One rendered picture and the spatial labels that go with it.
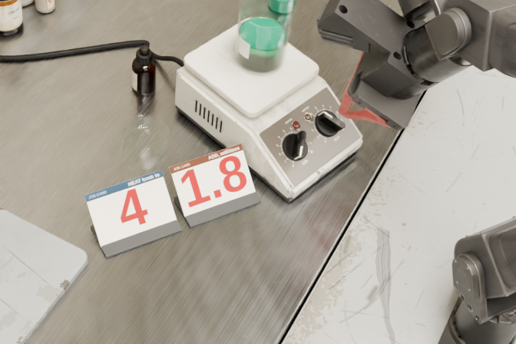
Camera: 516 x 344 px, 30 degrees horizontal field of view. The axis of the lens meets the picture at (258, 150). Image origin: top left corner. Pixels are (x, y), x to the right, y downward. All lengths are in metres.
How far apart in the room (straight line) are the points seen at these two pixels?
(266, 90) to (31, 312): 0.36
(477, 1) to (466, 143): 0.41
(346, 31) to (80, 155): 0.37
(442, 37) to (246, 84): 0.32
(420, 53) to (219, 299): 0.33
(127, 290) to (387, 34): 0.38
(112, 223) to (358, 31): 0.34
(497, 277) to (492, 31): 0.24
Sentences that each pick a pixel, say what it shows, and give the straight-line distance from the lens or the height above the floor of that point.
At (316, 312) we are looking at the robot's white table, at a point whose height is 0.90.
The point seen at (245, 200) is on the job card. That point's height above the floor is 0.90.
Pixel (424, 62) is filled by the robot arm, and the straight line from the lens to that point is 0.93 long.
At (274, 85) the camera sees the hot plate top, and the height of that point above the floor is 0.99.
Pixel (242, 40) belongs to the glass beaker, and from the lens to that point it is 1.09.
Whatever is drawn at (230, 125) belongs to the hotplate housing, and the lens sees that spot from 1.11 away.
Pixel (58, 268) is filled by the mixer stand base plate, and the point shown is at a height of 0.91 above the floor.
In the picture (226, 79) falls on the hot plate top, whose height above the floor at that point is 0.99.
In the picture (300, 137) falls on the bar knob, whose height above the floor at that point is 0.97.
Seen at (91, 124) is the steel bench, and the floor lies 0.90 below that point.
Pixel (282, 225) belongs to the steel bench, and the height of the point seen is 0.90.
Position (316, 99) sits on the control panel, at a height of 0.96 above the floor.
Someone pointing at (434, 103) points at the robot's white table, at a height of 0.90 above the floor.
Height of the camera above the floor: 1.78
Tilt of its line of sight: 49 degrees down
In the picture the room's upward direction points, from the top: 9 degrees clockwise
